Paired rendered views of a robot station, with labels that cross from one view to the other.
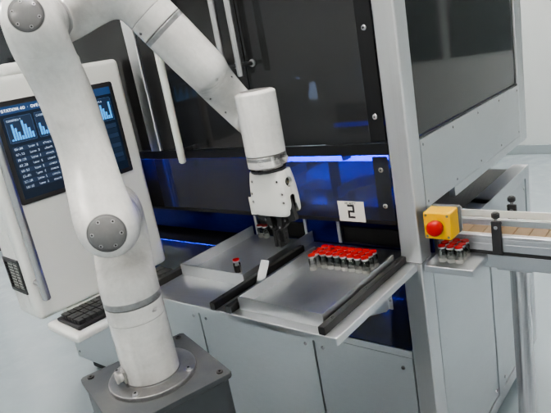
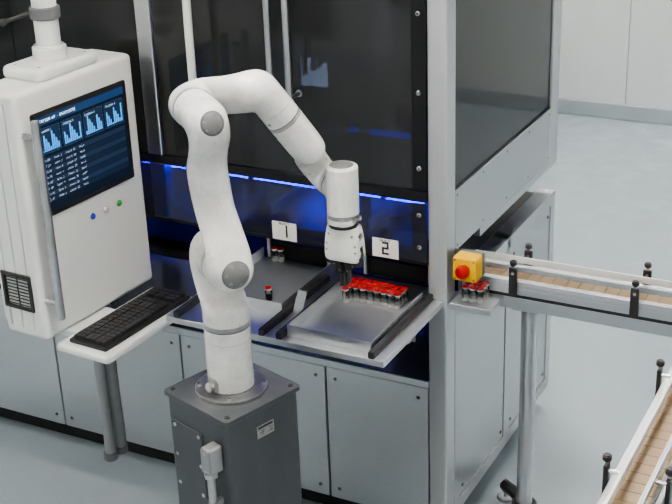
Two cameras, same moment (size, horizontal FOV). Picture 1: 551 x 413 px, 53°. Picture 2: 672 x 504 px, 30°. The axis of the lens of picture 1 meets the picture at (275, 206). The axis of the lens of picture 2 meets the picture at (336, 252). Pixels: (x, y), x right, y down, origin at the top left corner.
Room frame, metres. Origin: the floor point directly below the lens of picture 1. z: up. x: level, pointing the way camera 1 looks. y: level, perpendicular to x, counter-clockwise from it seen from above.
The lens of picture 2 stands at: (-1.79, 0.71, 2.48)
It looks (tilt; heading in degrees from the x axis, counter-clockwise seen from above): 23 degrees down; 347
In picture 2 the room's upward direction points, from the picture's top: 2 degrees counter-clockwise
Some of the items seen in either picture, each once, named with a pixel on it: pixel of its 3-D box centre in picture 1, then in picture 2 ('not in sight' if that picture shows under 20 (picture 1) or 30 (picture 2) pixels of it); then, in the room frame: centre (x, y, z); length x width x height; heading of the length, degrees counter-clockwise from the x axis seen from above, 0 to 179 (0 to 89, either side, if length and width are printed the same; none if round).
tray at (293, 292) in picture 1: (318, 281); (356, 313); (1.31, -0.07, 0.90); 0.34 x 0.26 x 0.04; 138
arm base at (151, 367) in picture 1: (143, 338); (229, 356); (1.07, 0.33, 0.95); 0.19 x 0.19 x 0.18
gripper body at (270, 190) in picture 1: (272, 188); (344, 240); (1.13, 0.00, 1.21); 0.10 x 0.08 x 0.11; 49
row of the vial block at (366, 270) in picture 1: (340, 261); (373, 296); (1.40, -0.15, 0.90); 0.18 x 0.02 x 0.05; 48
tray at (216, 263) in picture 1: (248, 251); (271, 279); (1.62, 0.11, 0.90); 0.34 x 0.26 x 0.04; 139
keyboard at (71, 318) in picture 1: (124, 294); (131, 316); (1.67, 0.54, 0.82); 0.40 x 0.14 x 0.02; 135
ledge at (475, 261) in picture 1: (457, 260); (478, 300); (1.34, -0.45, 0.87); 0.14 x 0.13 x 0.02; 139
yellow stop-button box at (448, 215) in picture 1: (442, 221); (468, 265); (1.32, -0.41, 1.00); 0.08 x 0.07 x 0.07; 139
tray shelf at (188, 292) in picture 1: (279, 276); (310, 306); (1.46, 0.03, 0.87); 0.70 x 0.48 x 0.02; 49
